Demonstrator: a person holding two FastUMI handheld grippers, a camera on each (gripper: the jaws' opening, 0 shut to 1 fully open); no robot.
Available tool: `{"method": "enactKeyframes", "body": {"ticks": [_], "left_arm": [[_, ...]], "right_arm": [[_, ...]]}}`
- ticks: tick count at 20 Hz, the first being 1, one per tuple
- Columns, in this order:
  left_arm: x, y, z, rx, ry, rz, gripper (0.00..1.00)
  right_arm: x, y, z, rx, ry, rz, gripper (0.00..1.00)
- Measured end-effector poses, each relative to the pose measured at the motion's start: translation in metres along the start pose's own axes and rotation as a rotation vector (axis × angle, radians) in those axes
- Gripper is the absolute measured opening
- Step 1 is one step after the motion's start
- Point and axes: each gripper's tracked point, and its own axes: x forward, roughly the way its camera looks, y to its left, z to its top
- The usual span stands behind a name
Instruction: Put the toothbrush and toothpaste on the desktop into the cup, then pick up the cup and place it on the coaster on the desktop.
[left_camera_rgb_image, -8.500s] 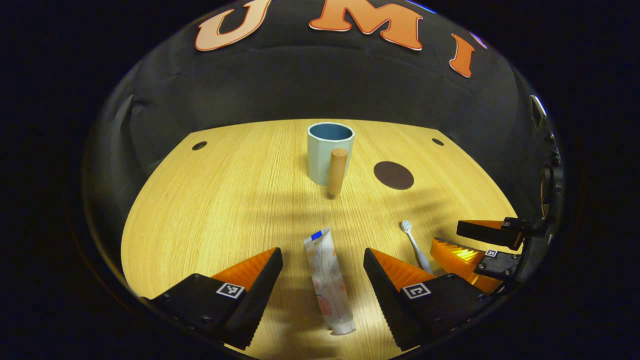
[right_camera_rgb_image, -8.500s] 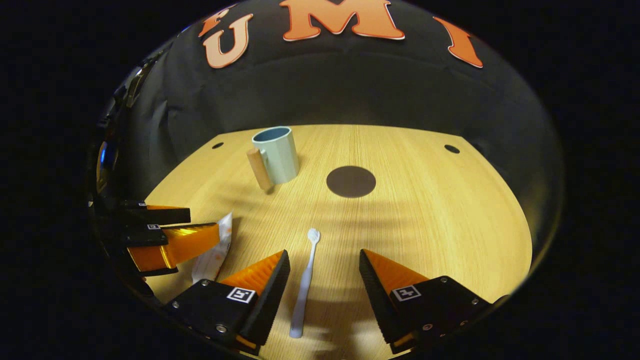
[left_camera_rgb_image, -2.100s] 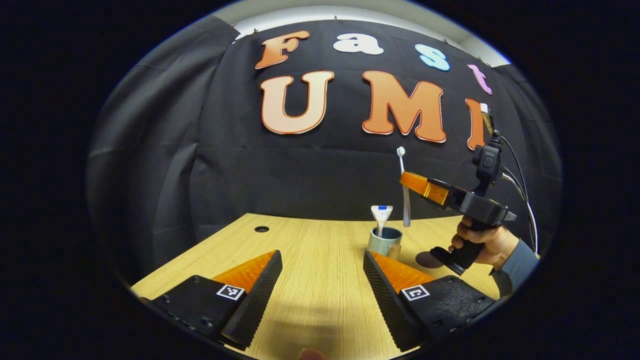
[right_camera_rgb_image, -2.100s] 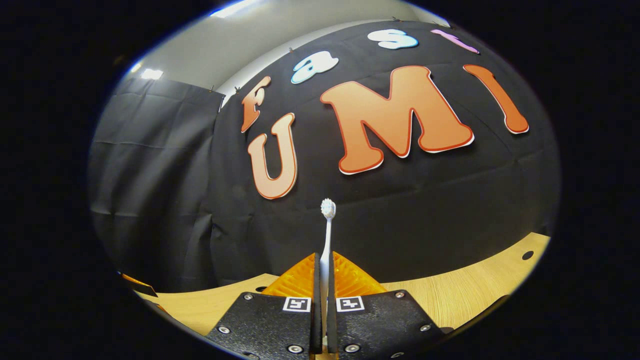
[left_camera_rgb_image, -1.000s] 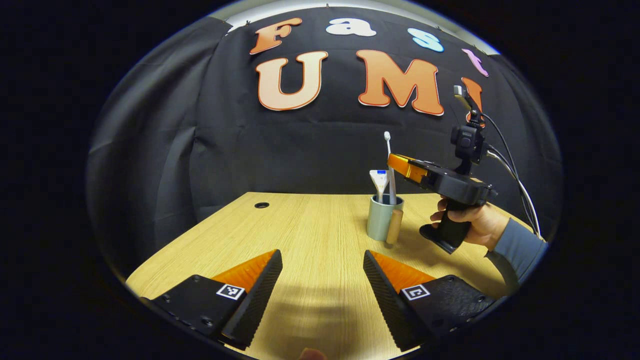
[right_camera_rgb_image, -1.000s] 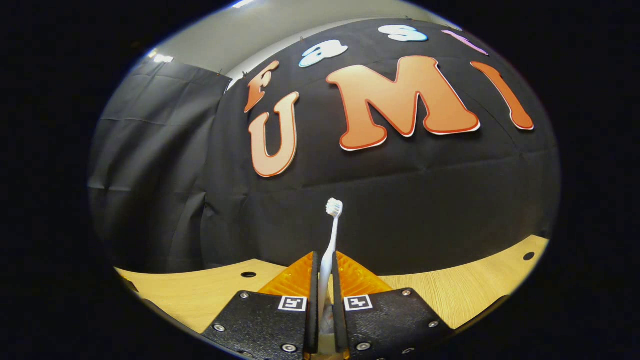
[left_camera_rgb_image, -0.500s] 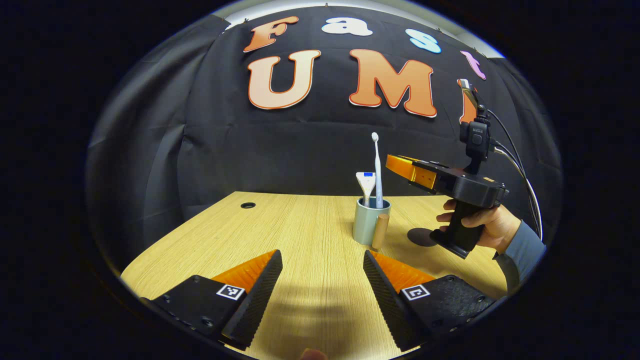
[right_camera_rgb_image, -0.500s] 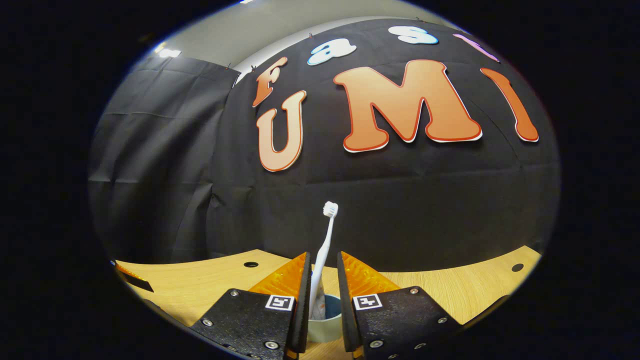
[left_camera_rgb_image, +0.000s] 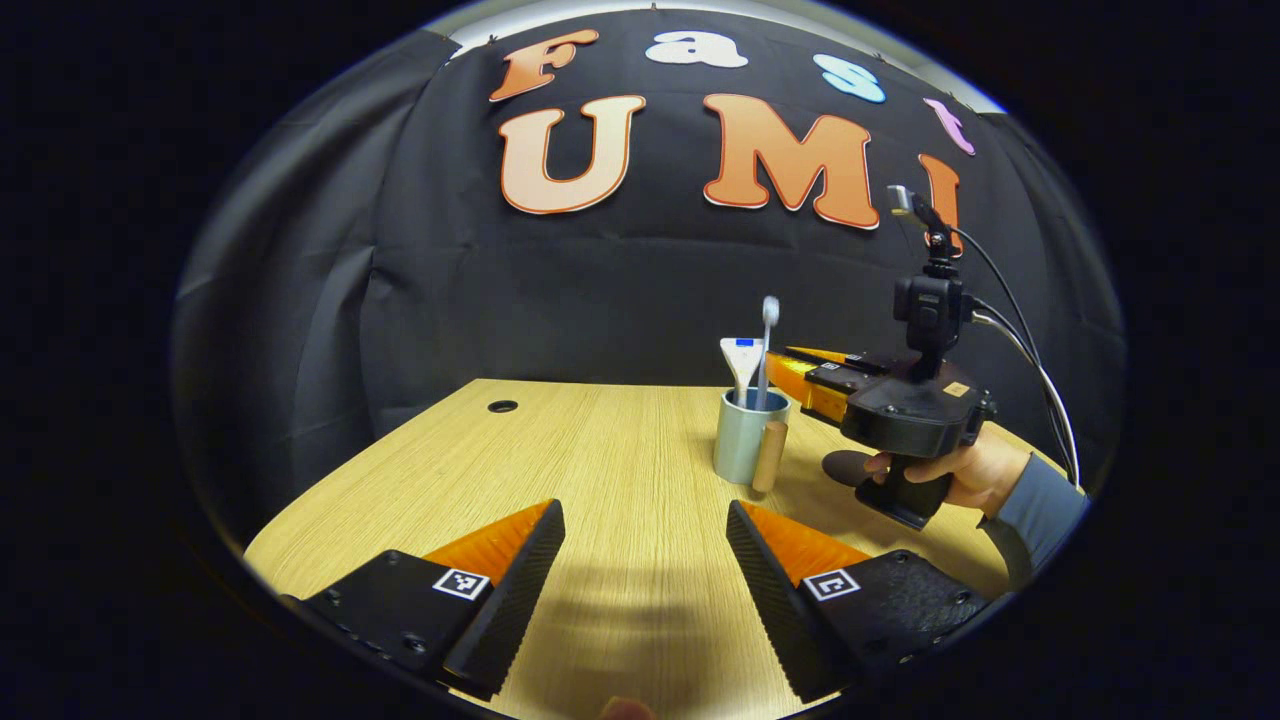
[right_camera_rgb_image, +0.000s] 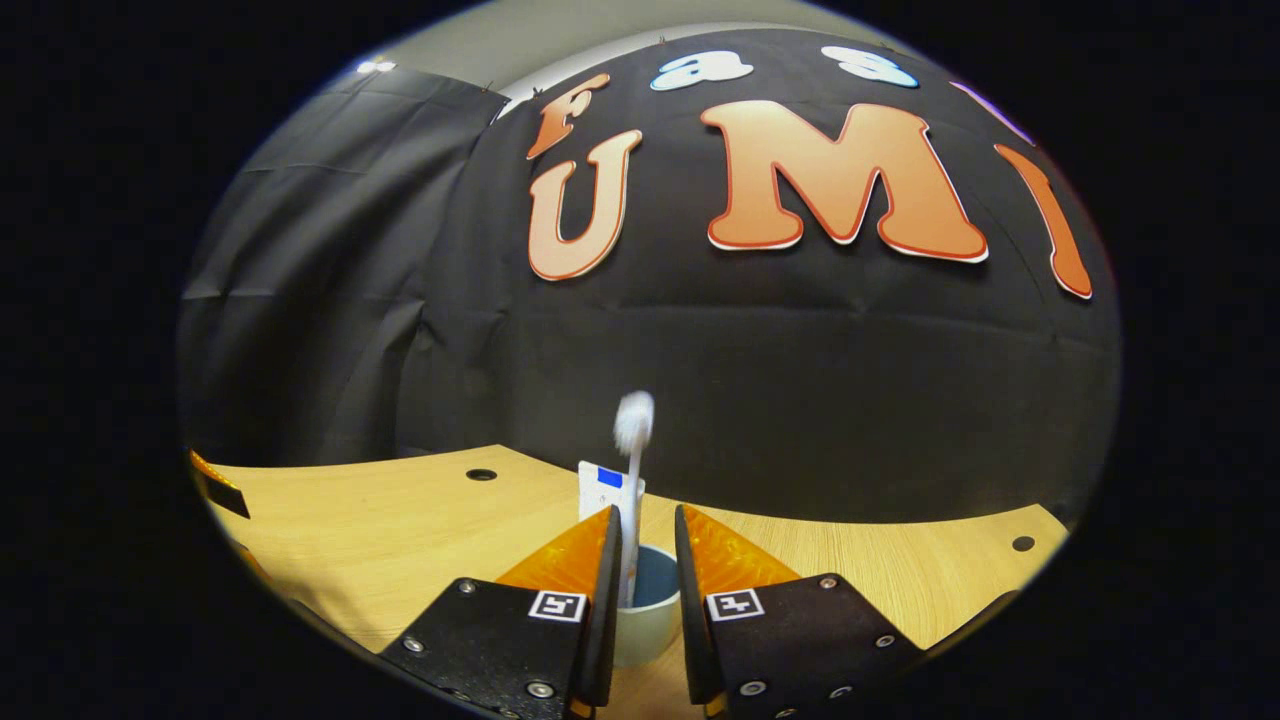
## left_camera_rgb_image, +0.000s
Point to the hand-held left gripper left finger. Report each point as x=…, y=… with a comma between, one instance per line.
x=515, y=590

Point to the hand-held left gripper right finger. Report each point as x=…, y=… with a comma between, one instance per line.
x=775, y=600

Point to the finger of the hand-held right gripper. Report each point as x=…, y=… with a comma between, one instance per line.
x=850, y=360
x=830, y=390

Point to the dark brown round coaster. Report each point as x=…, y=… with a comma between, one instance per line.
x=845, y=468

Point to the white toothpaste tube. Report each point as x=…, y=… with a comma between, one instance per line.
x=742, y=360

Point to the white toothbrush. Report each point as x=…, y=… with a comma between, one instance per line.
x=770, y=310

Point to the wooden desktop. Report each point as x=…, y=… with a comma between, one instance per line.
x=600, y=470

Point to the black backdrop cloth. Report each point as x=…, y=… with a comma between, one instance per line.
x=560, y=300

